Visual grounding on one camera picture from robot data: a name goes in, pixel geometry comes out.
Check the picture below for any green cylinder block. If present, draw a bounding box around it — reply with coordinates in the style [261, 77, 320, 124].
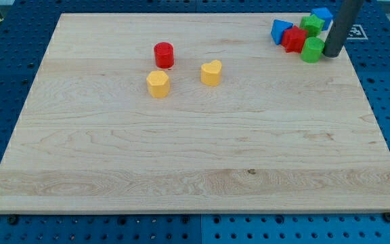
[301, 37, 324, 63]

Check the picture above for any wooden board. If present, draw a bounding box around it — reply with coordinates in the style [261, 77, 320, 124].
[0, 14, 390, 215]

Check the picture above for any yellow heart block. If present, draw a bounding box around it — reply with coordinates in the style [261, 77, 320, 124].
[200, 60, 222, 86]

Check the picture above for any yellow hexagon block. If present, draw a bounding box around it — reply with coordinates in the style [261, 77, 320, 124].
[146, 70, 171, 98]

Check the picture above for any red cylinder block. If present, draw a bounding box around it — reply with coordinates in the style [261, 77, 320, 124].
[153, 42, 174, 68]

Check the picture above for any blue triangle block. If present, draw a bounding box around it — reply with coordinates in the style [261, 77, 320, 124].
[271, 19, 294, 45]

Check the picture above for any red star block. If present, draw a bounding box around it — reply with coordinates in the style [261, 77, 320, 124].
[281, 26, 308, 53]

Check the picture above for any green star block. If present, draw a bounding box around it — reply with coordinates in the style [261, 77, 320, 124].
[299, 15, 325, 37]

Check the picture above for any blue cube block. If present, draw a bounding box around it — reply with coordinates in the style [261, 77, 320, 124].
[311, 7, 333, 31]

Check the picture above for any white fiducial marker tag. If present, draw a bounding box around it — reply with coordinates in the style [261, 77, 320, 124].
[347, 24, 368, 40]

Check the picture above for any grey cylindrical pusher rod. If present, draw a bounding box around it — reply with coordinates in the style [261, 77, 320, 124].
[323, 0, 364, 58]

